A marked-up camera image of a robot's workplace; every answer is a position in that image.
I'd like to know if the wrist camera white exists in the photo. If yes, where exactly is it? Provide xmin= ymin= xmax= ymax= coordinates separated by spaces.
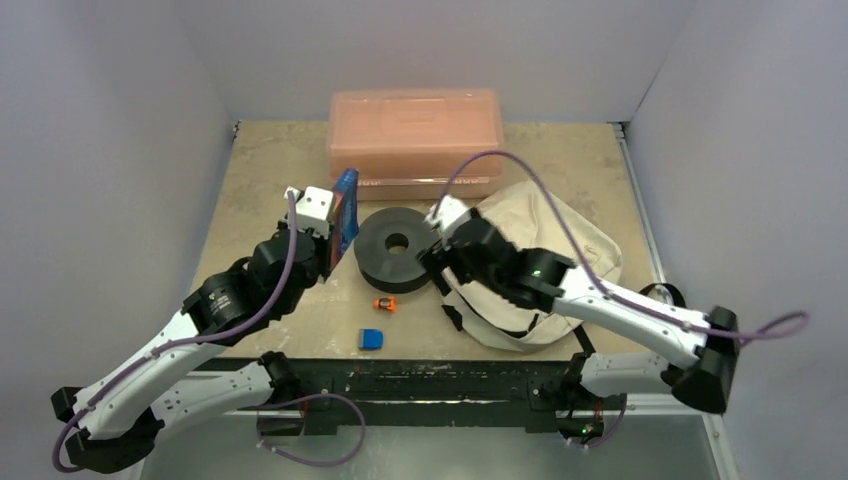
xmin=284 ymin=186 xmax=335 ymax=239
xmin=424 ymin=195 xmax=471 ymax=241

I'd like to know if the black filament spool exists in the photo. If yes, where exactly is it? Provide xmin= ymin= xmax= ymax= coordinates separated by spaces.
xmin=353 ymin=207 xmax=438 ymax=294

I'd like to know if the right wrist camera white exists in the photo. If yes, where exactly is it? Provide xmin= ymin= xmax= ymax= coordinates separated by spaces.
xmin=424 ymin=195 xmax=471 ymax=241

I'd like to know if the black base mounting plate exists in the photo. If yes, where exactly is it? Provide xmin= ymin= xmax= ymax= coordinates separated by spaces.
xmin=198 ymin=357 xmax=627 ymax=446

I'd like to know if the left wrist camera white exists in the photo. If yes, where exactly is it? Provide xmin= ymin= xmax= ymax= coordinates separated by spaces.
xmin=284 ymin=186 xmax=335 ymax=239

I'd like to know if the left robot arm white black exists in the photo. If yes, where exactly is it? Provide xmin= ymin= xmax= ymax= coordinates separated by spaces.
xmin=51 ymin=217 xmax=344 ymax=474

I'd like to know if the aluminium rail right side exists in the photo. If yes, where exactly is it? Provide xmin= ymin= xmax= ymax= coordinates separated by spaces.
xmin=610 ymin=122 xmax=715 ymax=413

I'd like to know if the small orange toy car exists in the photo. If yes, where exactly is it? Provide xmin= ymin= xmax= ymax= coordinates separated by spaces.
xmin=373 ymin=296 xmax=396 ymax=312

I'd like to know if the blue eraser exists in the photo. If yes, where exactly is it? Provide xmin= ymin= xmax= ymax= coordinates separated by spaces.
xmin=358 ymin=328 xmax=384 ymax=351

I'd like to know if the cream canvas backpack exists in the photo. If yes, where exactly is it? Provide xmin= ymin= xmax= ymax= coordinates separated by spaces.
xmin=430 ymin=180 xmax=688 ymax=352

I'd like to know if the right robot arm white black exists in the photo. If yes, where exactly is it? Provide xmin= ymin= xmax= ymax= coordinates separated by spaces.
xmin=419 ymin=211 xmax=741 ymax=414

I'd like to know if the pink translucent storage box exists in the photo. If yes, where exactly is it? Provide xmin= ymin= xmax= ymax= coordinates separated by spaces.
xmin=326 ymin=88 xmax=504 ymax=201

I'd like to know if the orange cover book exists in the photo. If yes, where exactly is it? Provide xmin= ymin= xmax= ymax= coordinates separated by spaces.
xmin=323 ymin=168 xmax=359 ymax=279

